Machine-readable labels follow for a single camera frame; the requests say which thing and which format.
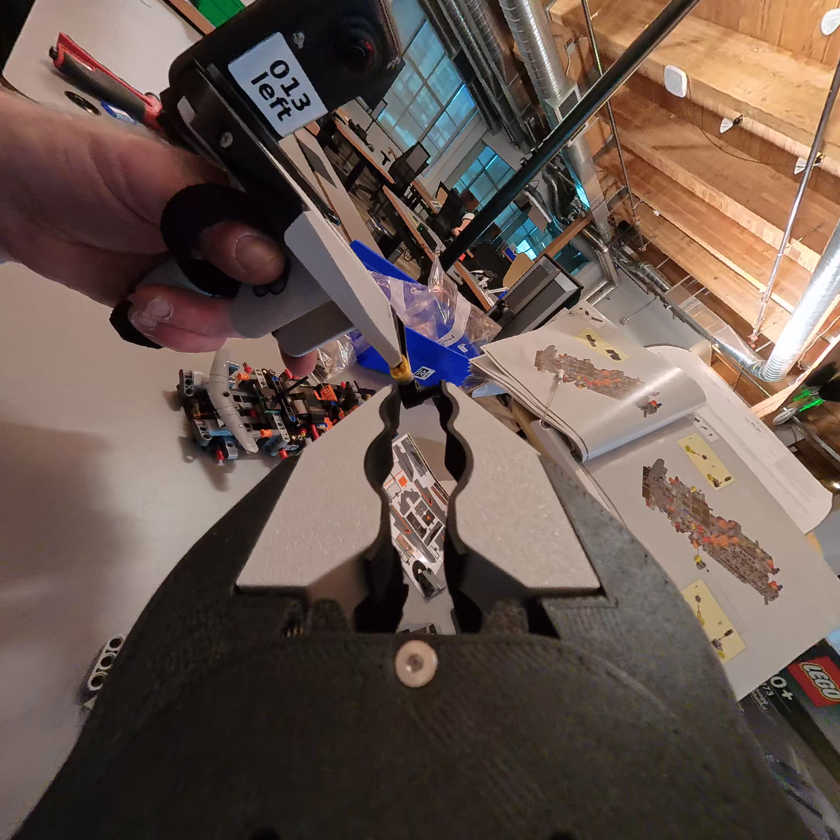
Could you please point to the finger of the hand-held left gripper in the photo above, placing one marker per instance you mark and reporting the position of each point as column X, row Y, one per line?
column 341, row 282
column 399, row 341

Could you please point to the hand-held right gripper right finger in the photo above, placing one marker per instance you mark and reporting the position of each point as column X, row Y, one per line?
column 518, row 518

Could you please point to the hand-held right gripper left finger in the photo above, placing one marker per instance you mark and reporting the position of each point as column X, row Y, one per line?
column 315, row 518

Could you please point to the small black yellow lego assembly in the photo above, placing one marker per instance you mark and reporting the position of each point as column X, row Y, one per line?
column 401, row 371

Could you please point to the lego sticker sheet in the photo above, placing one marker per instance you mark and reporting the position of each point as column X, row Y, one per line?
column 413, row 499

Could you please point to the partly built lego car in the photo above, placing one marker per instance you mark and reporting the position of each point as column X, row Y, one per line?
column 275, row 407

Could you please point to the open lego instruction booklet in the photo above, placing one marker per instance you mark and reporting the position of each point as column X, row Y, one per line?
column 623, row 407

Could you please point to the long light grey lego beam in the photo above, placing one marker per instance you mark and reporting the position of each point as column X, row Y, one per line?
column 105, row 663

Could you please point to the black lego set box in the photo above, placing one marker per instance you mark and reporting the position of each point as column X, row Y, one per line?
column 814, row 689

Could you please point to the person's left hand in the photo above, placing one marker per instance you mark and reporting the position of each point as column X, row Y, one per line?
column 79, row 197

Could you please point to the clear plastic bags bundle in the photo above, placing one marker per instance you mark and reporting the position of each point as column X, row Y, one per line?
column 426, row 308

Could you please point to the blue plastic bin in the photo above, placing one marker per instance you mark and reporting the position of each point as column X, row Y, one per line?
column 446, row 358

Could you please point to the green plastic bin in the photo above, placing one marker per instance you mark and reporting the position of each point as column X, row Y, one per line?
column 223, row 13

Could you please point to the red black hand tool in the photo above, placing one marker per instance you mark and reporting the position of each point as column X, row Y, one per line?
column 98, row 79

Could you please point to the black steel column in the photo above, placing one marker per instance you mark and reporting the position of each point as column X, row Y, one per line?
column 571, row 124

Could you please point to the silver ventilation duct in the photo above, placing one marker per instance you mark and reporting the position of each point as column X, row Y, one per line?
column 544, row 79

